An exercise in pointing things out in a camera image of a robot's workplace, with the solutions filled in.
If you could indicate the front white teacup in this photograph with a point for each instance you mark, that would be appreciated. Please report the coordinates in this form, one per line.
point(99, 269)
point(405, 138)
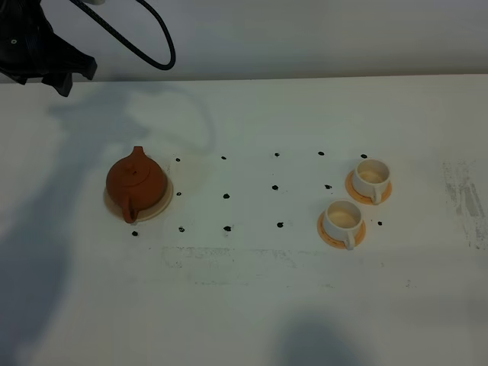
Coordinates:
point(343, 222)

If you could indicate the beige round teapot coaster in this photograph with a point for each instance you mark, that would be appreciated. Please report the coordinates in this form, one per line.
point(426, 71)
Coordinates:
point(146, 214)

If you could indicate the brown clay teapot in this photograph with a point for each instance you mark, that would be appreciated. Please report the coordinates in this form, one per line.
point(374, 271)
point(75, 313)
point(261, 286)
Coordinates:
point(135, 182)

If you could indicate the front orange saucer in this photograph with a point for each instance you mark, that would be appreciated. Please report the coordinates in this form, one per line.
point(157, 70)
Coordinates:
point(326, 235)

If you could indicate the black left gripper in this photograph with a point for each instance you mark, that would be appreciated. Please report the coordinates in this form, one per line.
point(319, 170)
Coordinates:
point(30, 49)

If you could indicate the white teacup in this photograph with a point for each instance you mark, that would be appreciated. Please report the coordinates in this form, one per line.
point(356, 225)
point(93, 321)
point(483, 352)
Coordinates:
point(371, 179)
point(343, 222)

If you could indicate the orange saucer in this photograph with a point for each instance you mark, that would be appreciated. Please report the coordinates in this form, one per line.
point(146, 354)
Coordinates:
point(361, 198)
point(326, 235)

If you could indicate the rear white teacup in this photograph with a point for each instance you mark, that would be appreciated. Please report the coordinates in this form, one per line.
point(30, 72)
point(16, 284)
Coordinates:
point(371, 179)

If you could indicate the rear orange saucer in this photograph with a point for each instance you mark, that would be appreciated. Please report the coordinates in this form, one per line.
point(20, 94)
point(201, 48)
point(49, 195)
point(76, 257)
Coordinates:
point(361, 198)

